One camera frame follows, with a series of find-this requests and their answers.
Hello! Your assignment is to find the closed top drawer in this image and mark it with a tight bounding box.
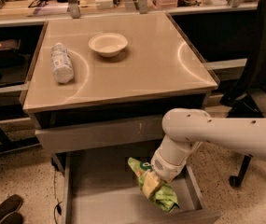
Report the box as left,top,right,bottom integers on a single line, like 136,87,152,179
35,115,164,154

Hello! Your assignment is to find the brown shoe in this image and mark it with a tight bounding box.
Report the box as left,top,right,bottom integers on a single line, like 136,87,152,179
0,194,22,220
0,212,23,224

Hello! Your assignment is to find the black floor cable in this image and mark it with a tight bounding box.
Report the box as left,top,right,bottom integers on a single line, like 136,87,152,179
52,168,63,224

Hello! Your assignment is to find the green rice chip bag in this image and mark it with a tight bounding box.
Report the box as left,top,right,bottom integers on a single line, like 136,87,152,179
127,157,179,212

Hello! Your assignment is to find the grey drawer cabinet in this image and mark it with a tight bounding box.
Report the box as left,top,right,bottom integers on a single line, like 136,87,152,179
19,11,223,224

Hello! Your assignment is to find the black office chair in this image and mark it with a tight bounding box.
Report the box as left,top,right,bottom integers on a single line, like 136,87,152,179
220,0,266,187

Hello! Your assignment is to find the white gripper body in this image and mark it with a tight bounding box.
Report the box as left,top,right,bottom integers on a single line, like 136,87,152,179
151,149,188,183

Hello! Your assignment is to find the white paper bowl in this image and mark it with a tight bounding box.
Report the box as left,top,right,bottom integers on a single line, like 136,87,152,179
89,33,128,58

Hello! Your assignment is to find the open middle drawer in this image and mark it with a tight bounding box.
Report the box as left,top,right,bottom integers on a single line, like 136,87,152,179
61,142,221,224

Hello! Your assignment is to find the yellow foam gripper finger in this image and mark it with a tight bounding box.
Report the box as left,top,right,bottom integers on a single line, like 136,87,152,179
142,171,163,199

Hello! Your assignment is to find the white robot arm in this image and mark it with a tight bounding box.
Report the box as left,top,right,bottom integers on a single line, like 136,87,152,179
143,108,266,198

